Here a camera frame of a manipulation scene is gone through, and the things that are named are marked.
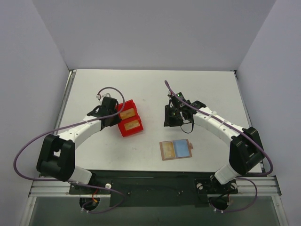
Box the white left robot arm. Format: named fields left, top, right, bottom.
left=36, top=96, right=121, bottom=194

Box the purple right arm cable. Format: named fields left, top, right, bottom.
left=164, top=80, right=273, bottom=214

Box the tan leather card holder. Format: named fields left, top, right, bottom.
left=159, top=139, right=193, bottom=161

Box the red plastic bin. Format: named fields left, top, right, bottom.
left=118, top=99, right=143, bottom=137

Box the gold card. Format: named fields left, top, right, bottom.
left=162, top=142, right=175, bottom=159
left=124, top=120, right=140, bottom=131
left=120, top=108, right=136, bottom=120

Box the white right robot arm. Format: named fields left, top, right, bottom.
left=164, top=92, right=264, bottom=193

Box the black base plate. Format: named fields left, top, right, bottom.
left=69, top=170, right=238, bottom=207

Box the aluminium frame rail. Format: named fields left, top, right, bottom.
left=237, top=176, right=282, bottom=196

